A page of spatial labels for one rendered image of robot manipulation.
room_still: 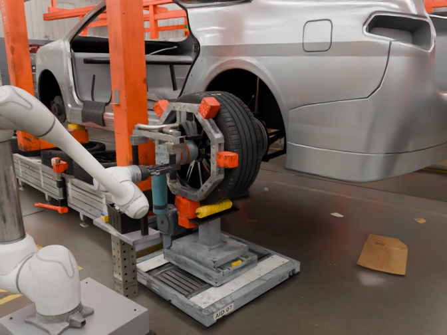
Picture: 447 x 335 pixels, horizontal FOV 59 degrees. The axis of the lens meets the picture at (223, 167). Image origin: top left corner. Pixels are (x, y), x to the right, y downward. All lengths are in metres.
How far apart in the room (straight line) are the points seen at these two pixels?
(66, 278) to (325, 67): 1.52
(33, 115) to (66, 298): 0.65
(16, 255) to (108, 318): 0.40
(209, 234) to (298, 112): 0.92
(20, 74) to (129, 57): 1.93
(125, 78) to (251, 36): 0.80
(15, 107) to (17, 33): 2.96
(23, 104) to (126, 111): 1.21
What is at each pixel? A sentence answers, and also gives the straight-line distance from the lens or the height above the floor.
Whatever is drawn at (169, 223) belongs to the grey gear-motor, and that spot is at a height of 0.33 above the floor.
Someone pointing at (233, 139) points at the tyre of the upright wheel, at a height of 0.95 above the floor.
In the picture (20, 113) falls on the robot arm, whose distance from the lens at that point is 1.39.
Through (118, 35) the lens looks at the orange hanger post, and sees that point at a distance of 2.55.
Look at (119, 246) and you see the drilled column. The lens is 2.33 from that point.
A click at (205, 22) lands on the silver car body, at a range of 2.72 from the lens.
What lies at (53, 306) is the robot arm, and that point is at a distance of 1.58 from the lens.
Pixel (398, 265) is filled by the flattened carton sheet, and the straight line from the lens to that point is 3.02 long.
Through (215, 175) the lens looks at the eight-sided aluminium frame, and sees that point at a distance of 2.07.
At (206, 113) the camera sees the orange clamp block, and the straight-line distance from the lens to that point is 2.06.
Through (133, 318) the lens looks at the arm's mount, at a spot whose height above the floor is 0.40.
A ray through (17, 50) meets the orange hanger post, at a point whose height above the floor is 1.48.
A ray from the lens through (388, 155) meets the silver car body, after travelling 2.09.
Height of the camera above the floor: 1.30
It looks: 14 degrees down
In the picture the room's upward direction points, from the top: straight up
